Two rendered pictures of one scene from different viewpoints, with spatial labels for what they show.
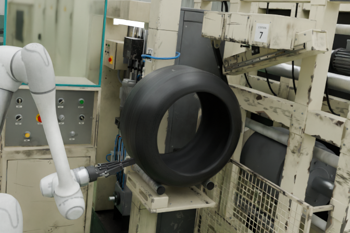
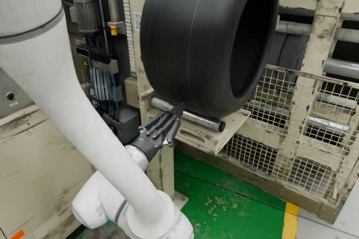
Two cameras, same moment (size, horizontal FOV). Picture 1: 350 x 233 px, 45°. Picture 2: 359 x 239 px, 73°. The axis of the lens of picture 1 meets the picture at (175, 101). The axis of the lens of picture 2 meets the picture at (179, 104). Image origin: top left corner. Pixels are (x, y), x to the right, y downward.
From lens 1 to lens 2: 1.44 m
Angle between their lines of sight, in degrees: 32
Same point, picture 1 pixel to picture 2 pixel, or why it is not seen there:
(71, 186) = (165, 212)
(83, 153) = not seen: hidden behind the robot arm
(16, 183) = not seen: outside the picture
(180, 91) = not seen: outside the picture
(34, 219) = (38, 200)
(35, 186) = (21, 169)
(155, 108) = (229, 16)
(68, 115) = not seen: hidden behind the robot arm
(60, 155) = (133, 175)
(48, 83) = not seen: outside the picture
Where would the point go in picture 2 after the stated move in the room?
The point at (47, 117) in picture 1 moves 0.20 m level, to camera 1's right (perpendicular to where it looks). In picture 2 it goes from (67, 103) to (192, 76)
